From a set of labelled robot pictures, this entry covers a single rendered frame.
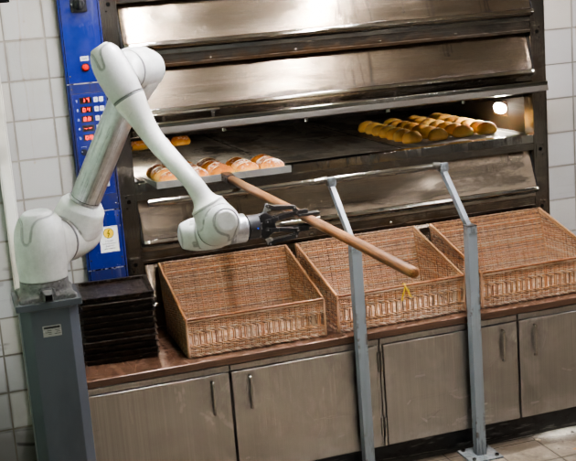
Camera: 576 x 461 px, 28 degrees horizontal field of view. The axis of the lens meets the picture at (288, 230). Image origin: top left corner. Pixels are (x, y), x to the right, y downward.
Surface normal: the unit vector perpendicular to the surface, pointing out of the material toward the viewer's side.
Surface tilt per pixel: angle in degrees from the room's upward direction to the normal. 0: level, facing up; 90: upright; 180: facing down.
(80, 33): 90
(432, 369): 92
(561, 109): 90
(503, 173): 70
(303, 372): 90
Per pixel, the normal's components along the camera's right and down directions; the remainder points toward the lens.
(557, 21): 0.31, 0.18
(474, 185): 0.26, -0.17
